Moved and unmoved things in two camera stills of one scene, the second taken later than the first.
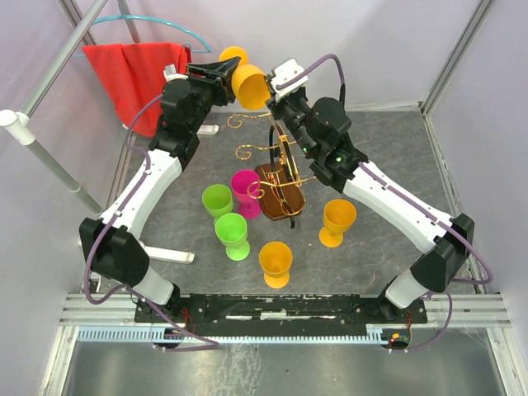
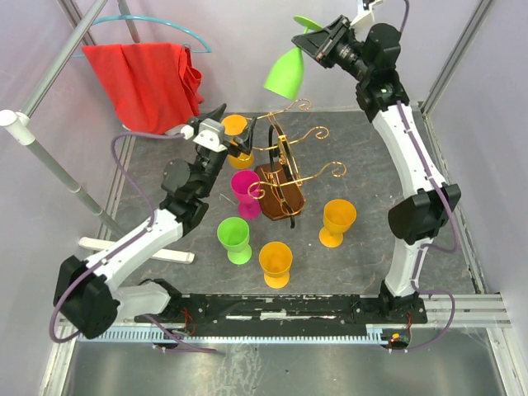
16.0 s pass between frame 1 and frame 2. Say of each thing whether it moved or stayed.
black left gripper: moved
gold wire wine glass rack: stayed
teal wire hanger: stayed
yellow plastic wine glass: moved
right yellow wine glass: stayed
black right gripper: moved
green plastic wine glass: moved
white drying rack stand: stayed
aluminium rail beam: stayed
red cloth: stayed
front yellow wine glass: stayed
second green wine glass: stayed
